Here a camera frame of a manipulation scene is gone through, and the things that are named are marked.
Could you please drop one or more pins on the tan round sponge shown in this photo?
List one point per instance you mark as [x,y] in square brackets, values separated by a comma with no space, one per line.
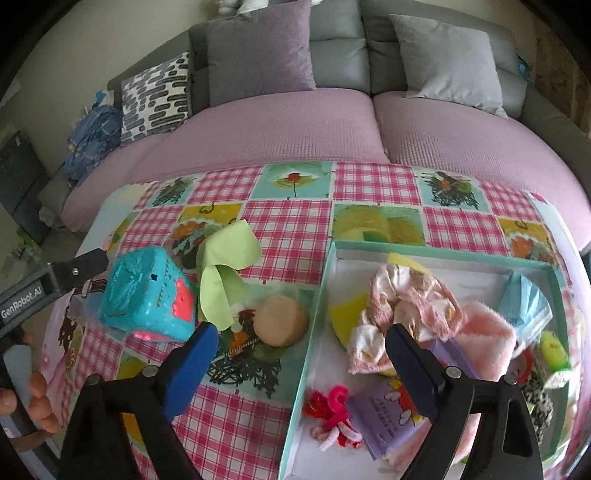
[279,321]

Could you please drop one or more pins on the purple cartoon tissue packet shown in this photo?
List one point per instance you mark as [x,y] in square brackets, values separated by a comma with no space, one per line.
[455,357]
[383,415]

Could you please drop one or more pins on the green tissue packet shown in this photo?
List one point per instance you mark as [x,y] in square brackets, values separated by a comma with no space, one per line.
[554,348]

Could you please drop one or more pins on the red tape roll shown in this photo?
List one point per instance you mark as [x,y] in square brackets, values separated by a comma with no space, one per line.
[525,371]

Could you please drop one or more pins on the grey pillow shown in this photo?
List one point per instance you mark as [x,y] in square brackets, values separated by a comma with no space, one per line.
[448,60]

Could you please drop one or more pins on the black cabinet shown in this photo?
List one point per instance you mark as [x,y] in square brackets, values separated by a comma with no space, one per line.
[18,175]

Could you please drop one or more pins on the brown patterned curtain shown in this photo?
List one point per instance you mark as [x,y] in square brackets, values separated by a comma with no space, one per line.
[563,78]

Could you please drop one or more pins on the leopard print cloth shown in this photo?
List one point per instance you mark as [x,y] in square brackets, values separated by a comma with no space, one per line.
[538,392]

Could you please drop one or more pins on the lime green cloth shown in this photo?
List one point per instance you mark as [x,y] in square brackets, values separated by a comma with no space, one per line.
[226,249]

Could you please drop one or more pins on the red pink pipe cleaners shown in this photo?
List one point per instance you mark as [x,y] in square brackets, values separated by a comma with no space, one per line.
[332,401]

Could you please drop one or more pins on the pink floral cloth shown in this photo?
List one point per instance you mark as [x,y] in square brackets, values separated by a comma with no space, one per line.
[406,295]

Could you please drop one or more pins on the grey sofa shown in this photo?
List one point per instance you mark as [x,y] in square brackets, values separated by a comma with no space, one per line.
[341,60]

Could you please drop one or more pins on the white pillow with dark dashes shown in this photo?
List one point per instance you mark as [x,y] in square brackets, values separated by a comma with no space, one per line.
[154,97]

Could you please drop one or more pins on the purple pillow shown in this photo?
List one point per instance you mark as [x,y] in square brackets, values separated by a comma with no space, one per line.
[258,50]

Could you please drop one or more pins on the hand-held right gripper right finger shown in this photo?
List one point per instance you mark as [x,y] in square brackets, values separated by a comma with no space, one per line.
[411,364]

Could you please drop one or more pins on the teal cardboard box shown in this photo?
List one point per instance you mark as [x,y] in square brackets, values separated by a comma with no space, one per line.
[323,364]

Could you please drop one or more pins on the small teal cloth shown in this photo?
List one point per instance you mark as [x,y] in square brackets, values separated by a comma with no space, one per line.
[523,67]

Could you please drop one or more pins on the blue denim clothing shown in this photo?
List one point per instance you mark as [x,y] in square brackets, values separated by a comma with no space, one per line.
[92,138]

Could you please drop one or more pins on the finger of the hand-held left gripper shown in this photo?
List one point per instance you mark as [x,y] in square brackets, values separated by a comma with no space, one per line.
[83,267]

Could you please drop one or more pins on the yellow sponge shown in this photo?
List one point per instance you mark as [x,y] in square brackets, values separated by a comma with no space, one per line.
[346,316]

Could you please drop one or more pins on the blue face mask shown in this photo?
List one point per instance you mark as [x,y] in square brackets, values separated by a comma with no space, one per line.
[524,300]

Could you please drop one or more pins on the teal wet wipes pack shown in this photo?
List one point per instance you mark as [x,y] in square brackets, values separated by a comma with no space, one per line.
[138,286]

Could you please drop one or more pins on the person's left hand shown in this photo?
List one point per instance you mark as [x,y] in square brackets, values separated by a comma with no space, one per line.
[40,406]

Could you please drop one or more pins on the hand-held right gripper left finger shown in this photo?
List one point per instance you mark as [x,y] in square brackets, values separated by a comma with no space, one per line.
[194,364]

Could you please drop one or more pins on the grey white plush husky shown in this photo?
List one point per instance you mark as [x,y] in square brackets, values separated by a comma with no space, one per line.
[247,4]

